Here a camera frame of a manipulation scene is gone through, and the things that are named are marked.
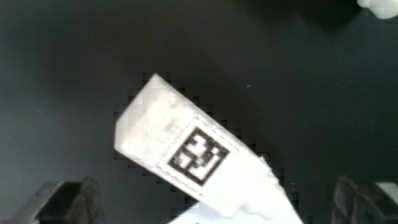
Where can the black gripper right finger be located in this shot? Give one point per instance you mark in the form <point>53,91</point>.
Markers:
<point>365,203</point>

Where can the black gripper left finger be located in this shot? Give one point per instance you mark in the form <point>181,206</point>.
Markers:
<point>65,204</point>

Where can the white table leg fragment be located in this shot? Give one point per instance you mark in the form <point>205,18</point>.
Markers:
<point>173,140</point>

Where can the white sheet with tags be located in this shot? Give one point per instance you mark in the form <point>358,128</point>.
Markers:
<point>202,215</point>

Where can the white table leg with tag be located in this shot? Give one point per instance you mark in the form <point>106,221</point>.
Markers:
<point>383,7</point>

